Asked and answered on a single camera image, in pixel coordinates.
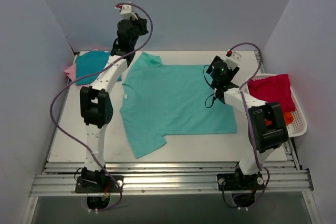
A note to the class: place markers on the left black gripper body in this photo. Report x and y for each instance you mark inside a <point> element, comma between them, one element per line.
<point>142,26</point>

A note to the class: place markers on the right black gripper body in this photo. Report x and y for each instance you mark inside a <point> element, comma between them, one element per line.
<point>212,64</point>

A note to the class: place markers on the mint green t-shirt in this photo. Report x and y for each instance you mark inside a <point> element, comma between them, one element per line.
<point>161,100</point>

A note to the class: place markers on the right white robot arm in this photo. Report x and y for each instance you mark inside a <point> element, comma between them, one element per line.
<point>267,130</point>

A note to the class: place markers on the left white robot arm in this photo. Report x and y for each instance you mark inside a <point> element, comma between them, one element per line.
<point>95,103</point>

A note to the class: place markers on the folded teal t-shirt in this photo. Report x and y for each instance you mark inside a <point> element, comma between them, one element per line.
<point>107,79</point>

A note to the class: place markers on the crimson red t-shirt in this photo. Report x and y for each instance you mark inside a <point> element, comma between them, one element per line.
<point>273,89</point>

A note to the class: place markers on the folded pink t-shirt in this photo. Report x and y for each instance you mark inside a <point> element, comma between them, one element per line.
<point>70,73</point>

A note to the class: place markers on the orange t-shirt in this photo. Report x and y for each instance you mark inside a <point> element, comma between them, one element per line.
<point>288,118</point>

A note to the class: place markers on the white plastic laundry basket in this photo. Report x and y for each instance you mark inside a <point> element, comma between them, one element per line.
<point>299,125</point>

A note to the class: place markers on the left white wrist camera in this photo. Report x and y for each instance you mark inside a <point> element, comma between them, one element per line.
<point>126,11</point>

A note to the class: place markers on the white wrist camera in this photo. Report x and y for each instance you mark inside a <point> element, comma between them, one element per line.
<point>233,59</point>
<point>126,11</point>

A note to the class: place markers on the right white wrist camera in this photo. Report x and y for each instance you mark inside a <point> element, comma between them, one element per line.
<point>233,59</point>

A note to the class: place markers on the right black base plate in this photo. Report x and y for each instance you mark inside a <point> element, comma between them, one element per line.
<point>235,182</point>

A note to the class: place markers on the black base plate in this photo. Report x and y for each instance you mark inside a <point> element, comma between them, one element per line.
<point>235,182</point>
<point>107,186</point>

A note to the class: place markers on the aluminium rail frame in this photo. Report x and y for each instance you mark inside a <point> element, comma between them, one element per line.
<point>187,165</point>

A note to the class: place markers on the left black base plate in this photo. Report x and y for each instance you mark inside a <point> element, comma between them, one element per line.
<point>107,186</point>

